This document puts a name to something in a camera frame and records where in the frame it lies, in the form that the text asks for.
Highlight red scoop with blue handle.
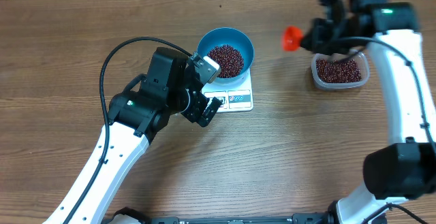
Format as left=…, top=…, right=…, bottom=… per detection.
left=281, top=26, right=303, bottom=51

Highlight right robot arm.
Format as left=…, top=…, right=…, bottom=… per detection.
left=300, top=0, right=435, bottom=223

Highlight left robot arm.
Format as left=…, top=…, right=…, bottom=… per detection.
left=47, top=47, right=221, bottom=223

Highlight white digital kitchen scale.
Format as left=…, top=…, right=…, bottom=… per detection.
left=202, top=69, right=254, bottom=113

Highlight red beans in bowl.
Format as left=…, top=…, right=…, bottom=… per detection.
left=207, top=44, right=244, bottom=78

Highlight blue metal bowl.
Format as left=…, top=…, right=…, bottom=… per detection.
left=197, top=27, right=255, bottom=76

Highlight red adzuki beans in container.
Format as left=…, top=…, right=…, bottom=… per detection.
left=315, top=59, right=362, bottom=83

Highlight clear plastic container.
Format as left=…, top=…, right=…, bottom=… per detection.
left=311, top=50, right=370, bottom=91

